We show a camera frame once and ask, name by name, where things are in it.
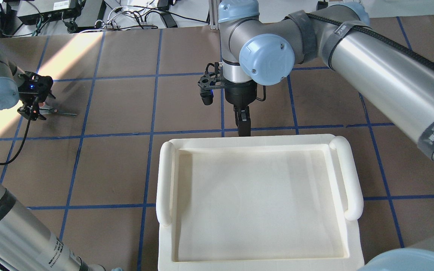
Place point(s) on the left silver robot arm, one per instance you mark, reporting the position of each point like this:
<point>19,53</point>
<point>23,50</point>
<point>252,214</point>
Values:
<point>26,244</point>

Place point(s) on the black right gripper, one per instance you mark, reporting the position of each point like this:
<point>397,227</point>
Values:
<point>241,95</point>

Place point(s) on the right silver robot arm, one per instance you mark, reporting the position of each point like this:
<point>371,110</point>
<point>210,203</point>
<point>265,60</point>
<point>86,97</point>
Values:
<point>396,80</point>

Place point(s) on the grey orange scissors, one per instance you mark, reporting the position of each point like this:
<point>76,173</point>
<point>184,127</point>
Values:
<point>46,109</point>

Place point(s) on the cream plastic tray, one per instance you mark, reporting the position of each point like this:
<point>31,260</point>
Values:
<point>280,203</point>

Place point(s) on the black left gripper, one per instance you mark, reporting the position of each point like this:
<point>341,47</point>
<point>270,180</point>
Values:
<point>32,101</point>

